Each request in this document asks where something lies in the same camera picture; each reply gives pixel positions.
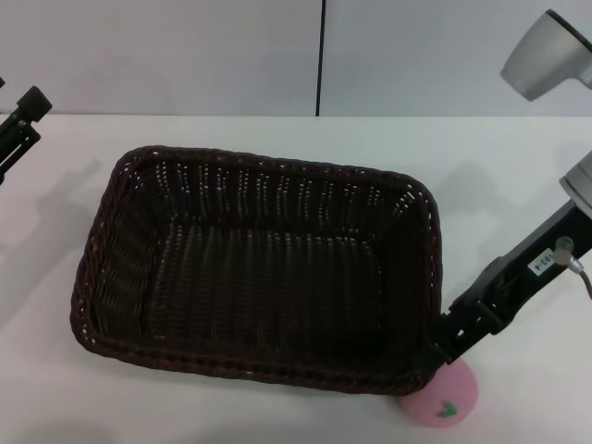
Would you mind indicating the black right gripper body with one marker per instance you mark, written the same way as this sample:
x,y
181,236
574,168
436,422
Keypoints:
x,y
532,268

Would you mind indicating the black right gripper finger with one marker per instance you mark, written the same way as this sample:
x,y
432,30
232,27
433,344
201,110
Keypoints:
x,y
485,324
462,314

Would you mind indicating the pink peach toy ball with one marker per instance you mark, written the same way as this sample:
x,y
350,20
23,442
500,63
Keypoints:
x,y
439,398

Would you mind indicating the dark brown woven basket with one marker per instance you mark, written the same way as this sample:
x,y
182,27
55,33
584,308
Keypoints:
x,y
259,277

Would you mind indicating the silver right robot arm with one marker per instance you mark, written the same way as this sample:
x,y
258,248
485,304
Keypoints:
x,y
541,60

